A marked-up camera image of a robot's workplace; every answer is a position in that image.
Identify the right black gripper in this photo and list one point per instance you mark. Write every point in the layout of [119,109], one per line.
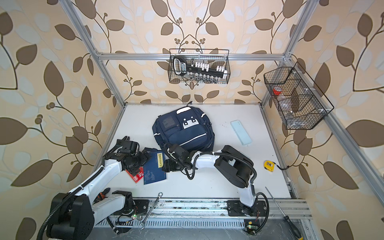
[169,166]

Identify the dark blue book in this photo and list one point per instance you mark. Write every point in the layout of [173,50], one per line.
[153,171]

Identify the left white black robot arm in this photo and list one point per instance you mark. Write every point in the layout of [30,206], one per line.
[73,215]

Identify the back wall wire basket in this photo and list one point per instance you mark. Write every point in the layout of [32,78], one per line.
[217,53]

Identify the red booklet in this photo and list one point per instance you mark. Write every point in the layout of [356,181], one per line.
[139,176]

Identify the navy blue student backpack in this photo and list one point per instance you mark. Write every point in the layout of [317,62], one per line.
[188,127]

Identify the silver combination wrench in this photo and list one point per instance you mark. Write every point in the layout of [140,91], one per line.
[144,221]

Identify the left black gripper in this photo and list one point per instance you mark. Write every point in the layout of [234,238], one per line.
[144,157]

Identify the wall wire basket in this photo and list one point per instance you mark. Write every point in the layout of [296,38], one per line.
[308,104]
[217,53]

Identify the right wall wire basket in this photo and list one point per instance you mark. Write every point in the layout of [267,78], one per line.
[308,104]

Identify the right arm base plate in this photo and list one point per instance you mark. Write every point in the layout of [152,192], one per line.
[237,209]

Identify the red capped clear bottle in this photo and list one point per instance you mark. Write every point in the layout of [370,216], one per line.
[279,95]

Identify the light green pencil case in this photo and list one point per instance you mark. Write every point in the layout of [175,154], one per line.
[241,133]

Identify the black socket set rail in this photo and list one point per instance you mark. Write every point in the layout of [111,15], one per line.
[199,67]

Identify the yellow tape measure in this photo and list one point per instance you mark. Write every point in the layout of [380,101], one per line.
[269,166]

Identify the black yellow screwdriver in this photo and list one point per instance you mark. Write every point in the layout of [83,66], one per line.
[296,232]

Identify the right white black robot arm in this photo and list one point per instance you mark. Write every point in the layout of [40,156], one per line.
[233,165]

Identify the orange black pliers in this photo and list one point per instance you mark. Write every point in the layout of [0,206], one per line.
[102,195]

